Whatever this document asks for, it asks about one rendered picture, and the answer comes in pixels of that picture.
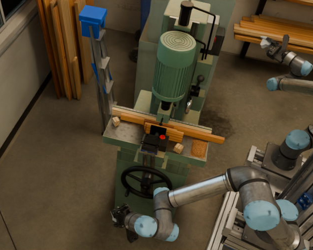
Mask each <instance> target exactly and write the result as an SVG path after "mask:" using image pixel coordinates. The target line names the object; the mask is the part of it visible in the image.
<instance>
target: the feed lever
mask: <svg viewBox="0 0 313 250"><path fill-rule="evenodd" d="M204 79H205V77H204V76H203V75H199V76H197V81H198V82H197V84H196V86H194V85H192V87H191V90H190V96H194V97H198V96H199V92H200V87H199V85H200V82H203V81H204Z"/></svg>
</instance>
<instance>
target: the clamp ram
mask: <svg viewBox="0 0 313 250"><path fill-rule="evenodd" d="M166 130H167V129H166V128H163V127H159V126H155V125H151V129H150V134H152V135H156V136H160V135H165V134H166Z"/></svg>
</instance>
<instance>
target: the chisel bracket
mask: <svg viewBox="0 0 313 250"><path fill-rule="evenodd" d="M172 105H173V102H172V103H171V105H170V109H169V110H167V111H164V110H162V109H161V102H160V105H159V108H158V112H157V116H156V121H157V122H161V118H163V121H162V122H163V123H165V124H167V123H168V121H169V120H170V118H169V117H170V114H171V110H172Z"/></svg>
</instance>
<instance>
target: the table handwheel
mask: <svg viewBox="0 0 313 250"><path fill-rule="evenodd" d="M135 171H142V172H146V175H145V177H144V178H142V179H140V178H138V177H136V176H134V175H132V174H130V173H131V172H135ZM151 174H154V175H156V176H158V177H160V178H161V179H162V180H156V181H152V180H151V178H152V175H151ZM126 176H129V177H132V178H134V179H135V180H137V181H139V182H141V184H140V186H141V188H142V189H145V191H146V193H143V192H140V191H137V190H135V189H134V188H132V187H131V186H130V185H129V184H128V183H127V181H126ZM164 182H165V183H166V184H167V188H168V189H169V190H172V183H171V181H170V179H169V178H168V177H167V176H166V175H165V174H164V173H162V172H160V171H158V170H156V169H154V168H151V167H146V166H132V167H129V168H127V169H125V170H124V171H123V172H122V174H121V183H122V185H123V186H124V187H125V188H126V189H127V187H130V192H131V193H132V194H134V195H136V196H139V197H142V198H146V199H153V197H154V195H153V194H149V193H148V190H149V189H150V188H151V186H152V184H157V183H164Z"/></svg>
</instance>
